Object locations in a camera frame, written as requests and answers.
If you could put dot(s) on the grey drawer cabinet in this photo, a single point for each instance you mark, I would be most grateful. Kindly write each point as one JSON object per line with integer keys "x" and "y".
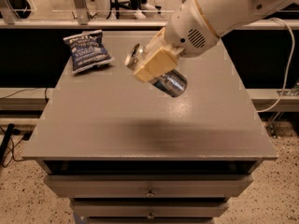
{"x": 105, "y": 122}

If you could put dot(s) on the silver Red Bull can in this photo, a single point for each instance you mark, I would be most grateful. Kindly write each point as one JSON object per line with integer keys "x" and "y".
{"x": 172, "y": 83}

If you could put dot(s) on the blue chips bag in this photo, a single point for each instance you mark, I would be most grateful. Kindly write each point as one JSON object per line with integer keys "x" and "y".
{"x": 87, "y": 50}

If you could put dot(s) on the grey drawer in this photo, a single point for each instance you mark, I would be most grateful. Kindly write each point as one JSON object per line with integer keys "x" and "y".
{"x": 148, "y": 186}
{"x": 148, "y": 208}

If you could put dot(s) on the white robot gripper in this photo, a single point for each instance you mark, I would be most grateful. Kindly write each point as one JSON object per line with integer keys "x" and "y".
{"x": 187, "y": 28}

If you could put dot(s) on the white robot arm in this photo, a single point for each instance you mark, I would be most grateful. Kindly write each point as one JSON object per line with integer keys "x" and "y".
{"x": 226, "y": 15}

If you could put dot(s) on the top grey drawer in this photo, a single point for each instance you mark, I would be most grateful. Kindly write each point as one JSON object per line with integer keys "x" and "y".
{"x": 148, "y": 186}

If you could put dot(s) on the lower grey drawer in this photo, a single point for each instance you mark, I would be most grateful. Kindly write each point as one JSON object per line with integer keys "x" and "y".
{"x": 148, "y": 208}

